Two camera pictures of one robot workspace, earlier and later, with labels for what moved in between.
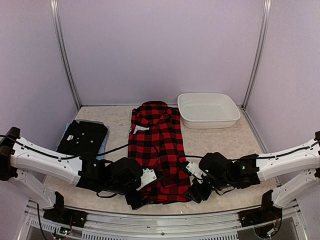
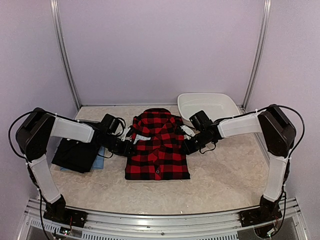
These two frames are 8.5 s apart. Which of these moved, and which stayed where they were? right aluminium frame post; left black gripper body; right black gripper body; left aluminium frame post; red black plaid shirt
Moved: left black gripper body; right black gripper body; red black plaid shirt
Stayed: left aluminium frame post; right aluminium frame post
